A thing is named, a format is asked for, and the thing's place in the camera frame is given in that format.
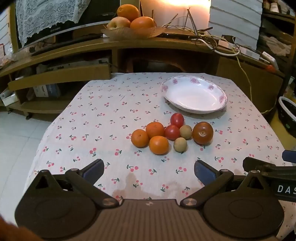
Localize blue and white box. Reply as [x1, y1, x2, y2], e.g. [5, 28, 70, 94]
[32, 83, 61, 98]

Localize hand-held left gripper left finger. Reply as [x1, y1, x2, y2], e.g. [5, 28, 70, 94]
[23, 159, 119, 207]

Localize white cable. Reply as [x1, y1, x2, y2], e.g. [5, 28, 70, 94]
[191, 38, 241, 56]

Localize cherry print tablecloth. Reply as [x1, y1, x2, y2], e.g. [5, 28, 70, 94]
[23, 72, 296, 240]

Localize yellow cable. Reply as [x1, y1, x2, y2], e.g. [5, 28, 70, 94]
[235, 55, 276, 114]

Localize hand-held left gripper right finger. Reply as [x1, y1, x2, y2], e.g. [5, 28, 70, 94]
[180, 160, 277, 208]

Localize black remote control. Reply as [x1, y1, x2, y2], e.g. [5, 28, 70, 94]
[159, 31, 197, 39]

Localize white remote control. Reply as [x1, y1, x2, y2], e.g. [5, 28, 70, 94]
[261, 52, 279, 70]

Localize small orange mandarin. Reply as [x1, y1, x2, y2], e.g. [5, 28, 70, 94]
[131, 129, 149, 148]
[145, 122, 165, 139]
[149, 136, 169, 155]

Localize large dark red tomato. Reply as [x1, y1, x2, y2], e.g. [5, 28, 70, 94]
[192, 121, 214, 146]

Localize brown kiwi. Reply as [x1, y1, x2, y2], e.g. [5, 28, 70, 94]
[173, 137, 187, 153]
[180, 125, 193, 140]

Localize black television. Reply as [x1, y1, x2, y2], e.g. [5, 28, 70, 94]
[17, 0, 121, 51]

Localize white power strip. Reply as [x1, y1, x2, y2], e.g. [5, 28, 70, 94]
[239, 45, 261, 60]

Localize small red tomato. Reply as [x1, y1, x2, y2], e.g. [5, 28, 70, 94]
[170, 113, 185, 128]
[164, 125, 181, 141]

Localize dark shelf unit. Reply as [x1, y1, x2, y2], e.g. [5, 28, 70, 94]
[261, 0, 296, 78]

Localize white floral plate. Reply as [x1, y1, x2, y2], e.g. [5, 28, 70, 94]
[160, 76, 228, 114]

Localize white-rimmed waste bin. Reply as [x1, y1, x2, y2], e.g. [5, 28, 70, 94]
[277, 96, 296, 138]

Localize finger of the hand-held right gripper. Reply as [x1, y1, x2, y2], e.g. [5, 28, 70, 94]
[242, 157, 296, 180]
[282, 150, 296, 163]

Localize white lace cloth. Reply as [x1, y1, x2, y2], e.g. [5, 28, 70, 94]
[16, 0, 92, 47]

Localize large orange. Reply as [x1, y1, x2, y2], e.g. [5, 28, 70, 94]
[117, 4, 140, 22]
[130, 16, 157, 30]

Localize yellow-red apple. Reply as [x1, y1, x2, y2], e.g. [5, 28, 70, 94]
[107, 17, 131, 30]

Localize white slatted panel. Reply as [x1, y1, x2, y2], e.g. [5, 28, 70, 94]
[208, 0, 263, 50]

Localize thin wire stand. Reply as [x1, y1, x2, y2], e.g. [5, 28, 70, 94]
[184, 7, 197, 33]

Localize leaf-shaped wooden fruit tray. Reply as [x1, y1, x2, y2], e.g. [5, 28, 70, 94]
[101, 26, 163, 39]

